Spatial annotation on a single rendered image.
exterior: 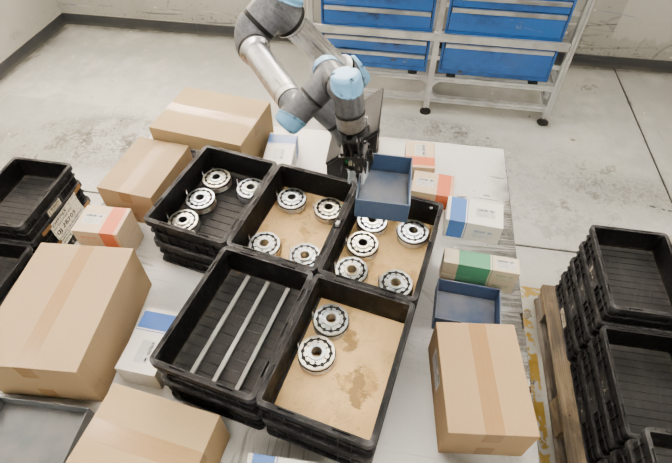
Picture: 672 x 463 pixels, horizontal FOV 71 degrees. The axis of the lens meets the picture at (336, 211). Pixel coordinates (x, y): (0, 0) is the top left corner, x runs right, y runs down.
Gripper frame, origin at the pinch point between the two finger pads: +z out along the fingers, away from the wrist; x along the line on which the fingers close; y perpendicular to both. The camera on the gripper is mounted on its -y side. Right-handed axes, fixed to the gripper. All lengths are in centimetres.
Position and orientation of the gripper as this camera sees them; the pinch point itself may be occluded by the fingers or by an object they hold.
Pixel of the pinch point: (359, 178)
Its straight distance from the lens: 137.1
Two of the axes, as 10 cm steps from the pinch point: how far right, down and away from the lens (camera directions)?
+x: 9.8, 0.6, -2.1
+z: 1.2, 6.8, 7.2
